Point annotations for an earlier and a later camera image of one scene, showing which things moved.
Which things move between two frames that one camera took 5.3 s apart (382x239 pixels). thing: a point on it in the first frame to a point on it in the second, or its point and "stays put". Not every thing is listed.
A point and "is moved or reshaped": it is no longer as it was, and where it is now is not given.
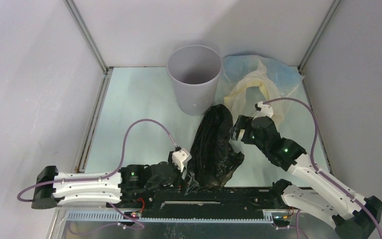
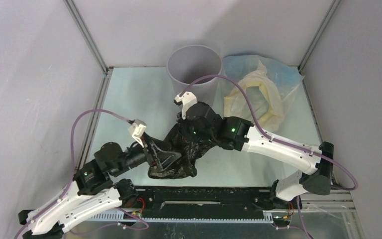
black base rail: (209, 199) stays put
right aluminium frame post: (301, 66) stays put
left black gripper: (176, 183) to (163, 158)
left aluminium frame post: (93, 44) stays put
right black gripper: (245, 130) to (187, 123)
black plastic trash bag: (213, 158) is moved or reshaped
